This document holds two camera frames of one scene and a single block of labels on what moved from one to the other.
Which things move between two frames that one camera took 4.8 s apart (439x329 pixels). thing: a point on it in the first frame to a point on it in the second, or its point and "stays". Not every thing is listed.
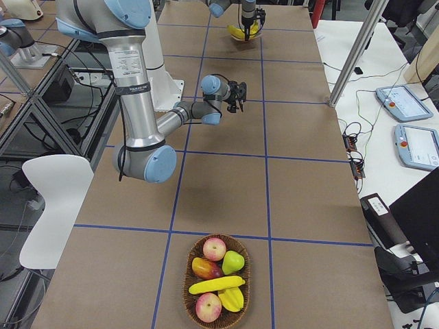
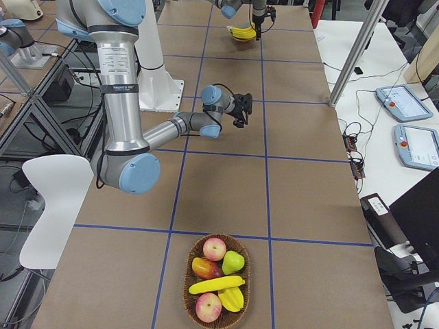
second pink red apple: x=208 y=307 stays
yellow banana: x=216 y=284 stays
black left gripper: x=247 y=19 to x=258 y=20
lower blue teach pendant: x=400 y=103 stays
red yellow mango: x=206 y=269 stays
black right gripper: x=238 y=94 to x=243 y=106
